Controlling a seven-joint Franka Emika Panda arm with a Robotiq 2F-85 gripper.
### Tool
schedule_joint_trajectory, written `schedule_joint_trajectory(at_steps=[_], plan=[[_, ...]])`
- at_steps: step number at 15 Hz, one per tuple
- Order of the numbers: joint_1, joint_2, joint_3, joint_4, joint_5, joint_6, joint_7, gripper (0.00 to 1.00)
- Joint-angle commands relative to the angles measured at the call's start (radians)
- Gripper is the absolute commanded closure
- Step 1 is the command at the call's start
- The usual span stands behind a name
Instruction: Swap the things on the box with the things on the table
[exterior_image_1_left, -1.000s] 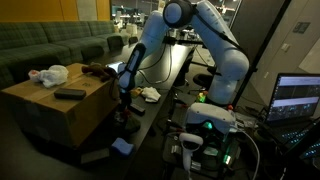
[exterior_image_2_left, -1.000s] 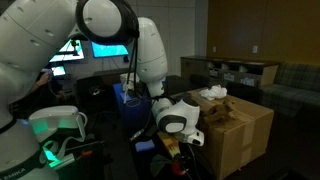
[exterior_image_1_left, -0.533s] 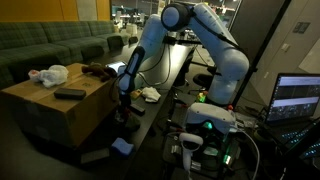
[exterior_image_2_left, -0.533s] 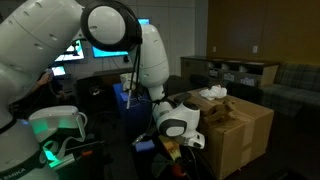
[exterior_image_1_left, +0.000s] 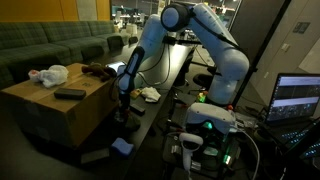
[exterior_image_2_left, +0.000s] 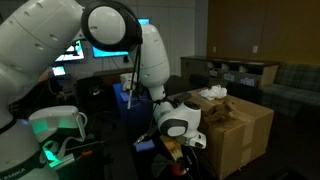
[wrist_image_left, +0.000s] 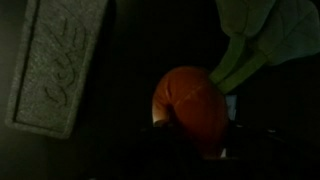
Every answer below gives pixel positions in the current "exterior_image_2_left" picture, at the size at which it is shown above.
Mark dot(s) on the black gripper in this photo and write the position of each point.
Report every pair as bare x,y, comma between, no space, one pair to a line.
190,155

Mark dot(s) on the dark green cloth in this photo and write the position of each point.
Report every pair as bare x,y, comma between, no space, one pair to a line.
161,165

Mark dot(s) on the red and black toy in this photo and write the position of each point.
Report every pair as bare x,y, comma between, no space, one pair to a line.
220,111

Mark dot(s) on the black rectangular case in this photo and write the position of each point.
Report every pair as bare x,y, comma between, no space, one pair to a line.
182,97

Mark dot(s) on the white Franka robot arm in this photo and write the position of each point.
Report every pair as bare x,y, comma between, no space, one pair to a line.
36,43

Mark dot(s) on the large cardboard box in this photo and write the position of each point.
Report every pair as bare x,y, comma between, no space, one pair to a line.
233,146

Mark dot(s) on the blue sponge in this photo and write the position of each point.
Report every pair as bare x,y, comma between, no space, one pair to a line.
145,146

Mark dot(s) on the crumpled white plastic bag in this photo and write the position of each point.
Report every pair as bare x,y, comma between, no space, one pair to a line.
213,92

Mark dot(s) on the small red knob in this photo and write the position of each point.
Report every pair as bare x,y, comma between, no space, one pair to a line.
87,153

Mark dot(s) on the white cloth pile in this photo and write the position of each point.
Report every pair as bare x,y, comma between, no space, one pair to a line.
126,81

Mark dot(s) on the dark wood low shelf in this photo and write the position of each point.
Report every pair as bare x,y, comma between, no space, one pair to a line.
233,71

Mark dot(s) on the dark wooden desk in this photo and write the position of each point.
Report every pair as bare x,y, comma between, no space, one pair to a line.
96,90

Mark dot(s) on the green plaid sofa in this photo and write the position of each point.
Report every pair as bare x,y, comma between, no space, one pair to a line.
293,90

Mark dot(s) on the white VR headset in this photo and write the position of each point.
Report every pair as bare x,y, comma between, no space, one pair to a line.
56,120

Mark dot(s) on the seated person dark clothes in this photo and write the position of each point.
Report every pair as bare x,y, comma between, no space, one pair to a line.
50,90

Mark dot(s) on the lit computer monitor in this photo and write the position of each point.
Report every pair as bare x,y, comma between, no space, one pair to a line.
75,53

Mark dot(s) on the small lit screen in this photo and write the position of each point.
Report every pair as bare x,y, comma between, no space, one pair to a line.
58,70

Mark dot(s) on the white wall outlet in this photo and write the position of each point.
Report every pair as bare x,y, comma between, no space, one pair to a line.
255,49

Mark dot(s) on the large wall display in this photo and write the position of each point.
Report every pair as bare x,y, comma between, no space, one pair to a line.
106,53

